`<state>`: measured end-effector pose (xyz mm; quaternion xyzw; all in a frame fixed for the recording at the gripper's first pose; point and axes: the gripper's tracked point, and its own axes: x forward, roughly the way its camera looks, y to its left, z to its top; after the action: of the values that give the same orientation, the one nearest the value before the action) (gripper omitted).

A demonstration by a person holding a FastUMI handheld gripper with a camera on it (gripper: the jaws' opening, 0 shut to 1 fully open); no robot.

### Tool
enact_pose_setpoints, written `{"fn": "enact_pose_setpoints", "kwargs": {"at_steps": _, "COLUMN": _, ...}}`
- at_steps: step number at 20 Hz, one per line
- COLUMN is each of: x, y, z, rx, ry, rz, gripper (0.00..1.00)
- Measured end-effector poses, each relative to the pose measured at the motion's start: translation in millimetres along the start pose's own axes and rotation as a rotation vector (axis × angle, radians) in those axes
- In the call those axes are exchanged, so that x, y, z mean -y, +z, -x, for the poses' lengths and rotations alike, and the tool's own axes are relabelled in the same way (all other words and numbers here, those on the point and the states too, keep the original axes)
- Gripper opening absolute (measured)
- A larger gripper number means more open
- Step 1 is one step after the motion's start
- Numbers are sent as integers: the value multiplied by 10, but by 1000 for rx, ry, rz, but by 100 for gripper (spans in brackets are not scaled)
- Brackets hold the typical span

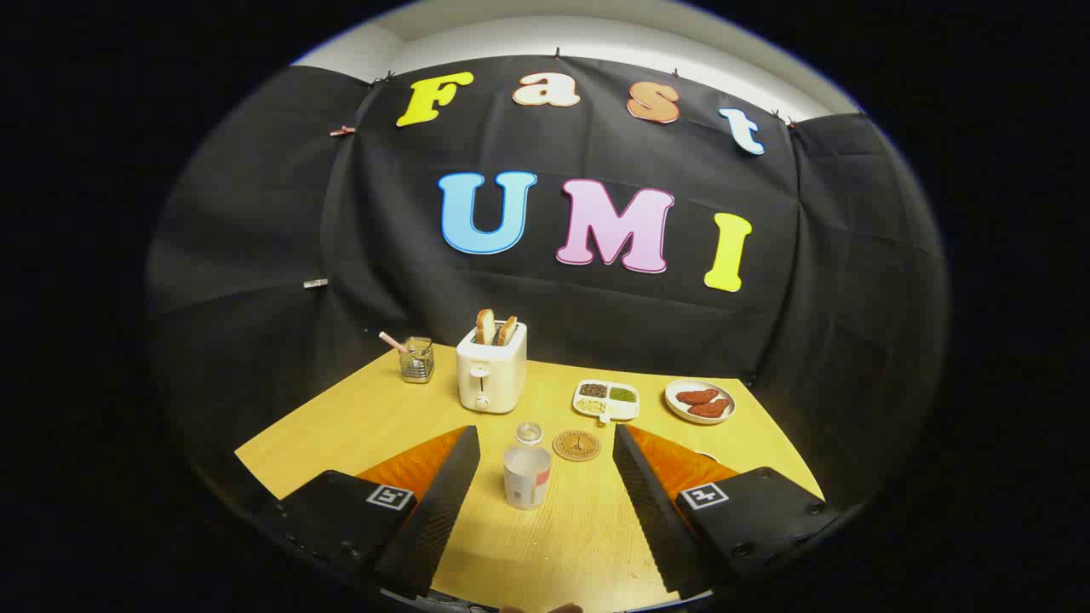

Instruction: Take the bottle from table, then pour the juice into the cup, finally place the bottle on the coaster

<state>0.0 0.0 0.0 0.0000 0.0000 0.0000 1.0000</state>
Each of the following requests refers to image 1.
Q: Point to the white round plate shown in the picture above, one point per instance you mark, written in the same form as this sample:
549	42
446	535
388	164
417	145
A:
677	407

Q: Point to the striped straw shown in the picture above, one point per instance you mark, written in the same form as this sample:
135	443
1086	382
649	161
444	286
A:
392	341

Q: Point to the round wooden coaster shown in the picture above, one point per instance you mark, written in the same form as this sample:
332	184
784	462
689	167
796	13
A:
576	445

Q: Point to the red meat piece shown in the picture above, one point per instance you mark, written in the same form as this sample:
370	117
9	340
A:
697	396
711	409

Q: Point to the white toaster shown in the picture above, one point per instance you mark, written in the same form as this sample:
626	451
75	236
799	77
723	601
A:
491	375

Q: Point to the wooden table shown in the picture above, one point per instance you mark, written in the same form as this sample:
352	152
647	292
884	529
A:
566	532

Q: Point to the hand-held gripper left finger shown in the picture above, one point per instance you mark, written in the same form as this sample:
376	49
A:
434	511

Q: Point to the white divided grain dish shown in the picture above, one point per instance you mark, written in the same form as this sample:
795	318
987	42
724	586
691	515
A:
606	407

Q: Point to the metal mesh holder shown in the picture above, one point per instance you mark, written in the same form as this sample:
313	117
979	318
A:
418	364

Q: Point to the toast bread slice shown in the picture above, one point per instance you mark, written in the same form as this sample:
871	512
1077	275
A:
507	331
485	328

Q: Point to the clear juice bottle white label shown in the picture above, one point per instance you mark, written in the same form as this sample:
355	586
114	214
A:
526	481

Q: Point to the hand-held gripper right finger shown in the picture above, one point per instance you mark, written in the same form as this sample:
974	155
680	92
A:
651	511

